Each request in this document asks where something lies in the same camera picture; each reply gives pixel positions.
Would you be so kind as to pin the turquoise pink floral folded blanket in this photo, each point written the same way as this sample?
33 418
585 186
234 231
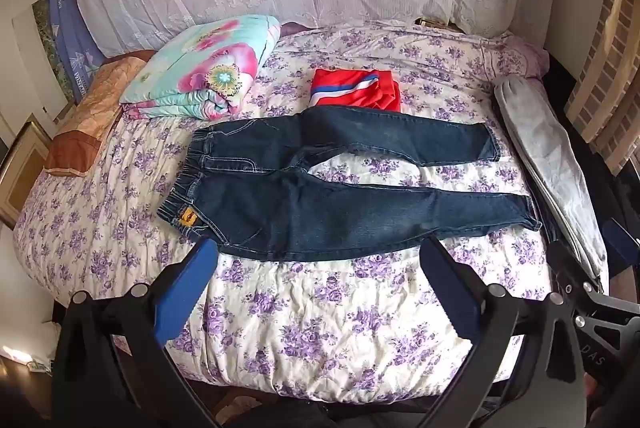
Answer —
210 67

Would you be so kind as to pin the framed picture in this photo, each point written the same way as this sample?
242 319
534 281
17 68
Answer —
22 167

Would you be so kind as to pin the grey pants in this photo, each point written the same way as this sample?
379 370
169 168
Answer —
550 142

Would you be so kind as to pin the pink cloth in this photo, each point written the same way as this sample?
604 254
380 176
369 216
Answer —
525 55

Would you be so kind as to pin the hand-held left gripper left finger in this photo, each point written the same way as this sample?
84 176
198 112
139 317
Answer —
185 295

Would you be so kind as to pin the dark blue denim pants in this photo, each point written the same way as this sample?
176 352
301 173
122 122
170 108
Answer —
300 178

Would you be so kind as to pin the orange brown quilt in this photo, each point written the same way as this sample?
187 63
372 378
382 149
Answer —
95 107

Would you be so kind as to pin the brick pattern curtain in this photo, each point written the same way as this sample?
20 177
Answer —
607 72

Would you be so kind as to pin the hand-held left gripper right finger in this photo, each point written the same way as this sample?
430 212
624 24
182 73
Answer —
450 295

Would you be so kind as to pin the red striped folded garment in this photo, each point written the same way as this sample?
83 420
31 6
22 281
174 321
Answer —
357 87

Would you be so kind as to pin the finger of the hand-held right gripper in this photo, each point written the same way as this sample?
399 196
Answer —
622 245
582 298

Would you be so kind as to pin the purple floral bed sheet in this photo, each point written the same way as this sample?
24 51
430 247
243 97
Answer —
310 318

